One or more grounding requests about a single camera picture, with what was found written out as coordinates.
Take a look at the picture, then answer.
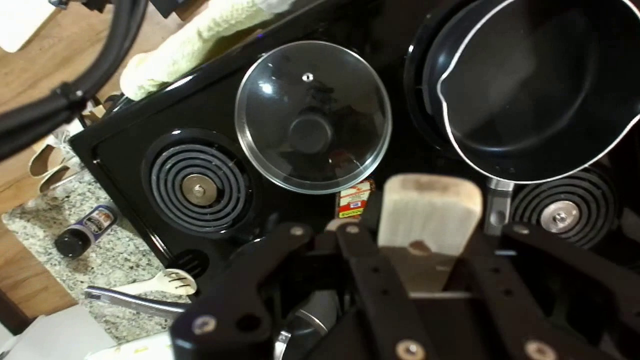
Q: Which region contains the pale yellow towel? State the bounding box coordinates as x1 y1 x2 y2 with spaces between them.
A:
118 0 297 105

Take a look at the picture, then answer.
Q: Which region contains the small black lid jar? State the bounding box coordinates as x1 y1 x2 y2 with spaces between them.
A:
52 205 123 260

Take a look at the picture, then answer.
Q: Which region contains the beige slotted wooden piece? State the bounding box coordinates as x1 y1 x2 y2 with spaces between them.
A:
27 137 77 197

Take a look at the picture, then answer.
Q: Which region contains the glass pot lid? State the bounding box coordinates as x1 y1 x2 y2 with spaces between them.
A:
232 39 394 199

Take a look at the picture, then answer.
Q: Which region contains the electric coil burner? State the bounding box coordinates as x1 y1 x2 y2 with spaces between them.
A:
510 166 624 255
141 135 255 241

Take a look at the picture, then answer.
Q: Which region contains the grey cooking pot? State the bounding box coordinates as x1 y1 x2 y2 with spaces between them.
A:
272 288 345 360

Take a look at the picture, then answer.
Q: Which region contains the pale slotted spoon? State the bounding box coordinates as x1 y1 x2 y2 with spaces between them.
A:
118 266 200 300

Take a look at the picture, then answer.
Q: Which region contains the black saucepan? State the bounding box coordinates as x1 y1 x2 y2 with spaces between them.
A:
420 0 640 241

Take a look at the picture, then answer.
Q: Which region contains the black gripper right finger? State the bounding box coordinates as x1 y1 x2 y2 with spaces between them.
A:
458 225 640 360

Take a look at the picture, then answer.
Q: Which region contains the black electric stove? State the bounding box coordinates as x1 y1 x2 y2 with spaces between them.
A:
69 0 640 360

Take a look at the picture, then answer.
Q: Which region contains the pale grey flat box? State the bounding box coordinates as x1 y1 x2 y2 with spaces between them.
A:
0 303 177 360

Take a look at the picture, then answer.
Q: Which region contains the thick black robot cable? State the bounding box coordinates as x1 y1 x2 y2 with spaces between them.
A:
0 0 150 160

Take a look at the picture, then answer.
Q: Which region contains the white paper sheet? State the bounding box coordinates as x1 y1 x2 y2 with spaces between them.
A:
0 0 56 55

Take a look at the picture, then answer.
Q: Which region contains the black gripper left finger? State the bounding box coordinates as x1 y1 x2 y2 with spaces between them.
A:
170 220 441 360

